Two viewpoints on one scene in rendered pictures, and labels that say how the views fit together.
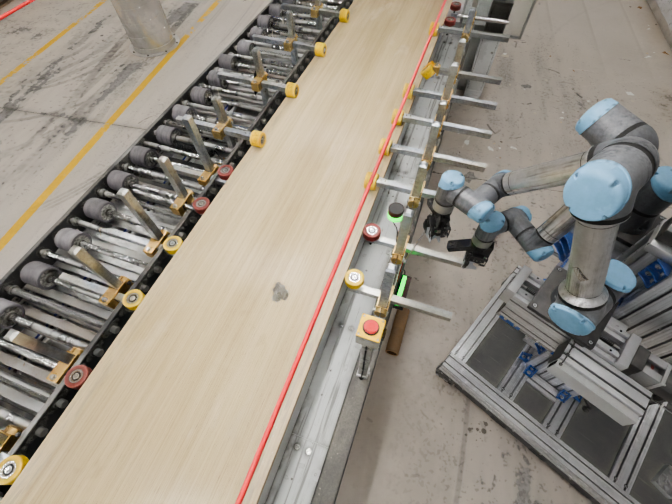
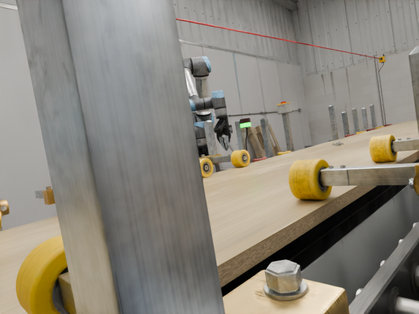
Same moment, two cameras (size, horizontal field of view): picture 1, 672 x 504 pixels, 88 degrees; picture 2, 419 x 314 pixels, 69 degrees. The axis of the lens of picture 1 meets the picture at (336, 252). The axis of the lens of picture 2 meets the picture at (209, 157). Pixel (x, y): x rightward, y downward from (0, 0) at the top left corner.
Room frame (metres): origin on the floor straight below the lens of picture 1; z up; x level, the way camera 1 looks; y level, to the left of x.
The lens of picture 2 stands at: (2.55, 0.30, 1.05)
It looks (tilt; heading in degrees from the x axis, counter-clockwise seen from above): 3 degrees down; 205
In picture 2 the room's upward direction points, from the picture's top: 9 degrees counter-clockwise
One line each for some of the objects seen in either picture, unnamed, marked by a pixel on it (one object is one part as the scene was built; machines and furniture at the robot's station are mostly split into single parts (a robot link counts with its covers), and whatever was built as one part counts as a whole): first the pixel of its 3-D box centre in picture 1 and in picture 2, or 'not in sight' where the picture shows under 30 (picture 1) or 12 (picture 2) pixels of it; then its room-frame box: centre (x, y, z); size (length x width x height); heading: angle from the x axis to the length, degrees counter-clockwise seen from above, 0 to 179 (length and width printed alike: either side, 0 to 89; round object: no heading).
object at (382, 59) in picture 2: not in sight; (383, 98); (-1.55, 0.71, 1.20); 0.15 x 0.12 x 1.00; 158
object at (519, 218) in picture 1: (515, 221); not in sight; (0.76, -0.67, 1.12); 0.11 x 0.11 x 0.08; 19
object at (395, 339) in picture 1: (397, 330); not in sight; (0.74, -0.37, 0.04); 0.30 x 0.08 x 0.08; 158
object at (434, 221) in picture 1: (439, 220); (223, 125); (0.78, -0.39, 1.12); 0.09 x 0.08 x 0.12; 179
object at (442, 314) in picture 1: (398, 301); not in sight; (0.60, -0.25, 0.81); 0.44 x 0.03 x 0.04; 68
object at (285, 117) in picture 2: (365, 357); (290, 144); (0.34, -0.09, 0.93); 0.05 x 0.05 x 0.45; 68
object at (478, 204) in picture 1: (477, 203); (212, 102); (0.72, -0.47, 1.28); 0.11 x 0.11 x 0.08; 37
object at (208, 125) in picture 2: (414, 201); (214, 164); (1.05, -0.37, 0.92); 0.04 x 0.04 x 0.48; 68
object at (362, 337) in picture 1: (370, 332); (284, 108); (0.34, -0.09, 1.18); 0.07 x 0.07 x 0.08; 68
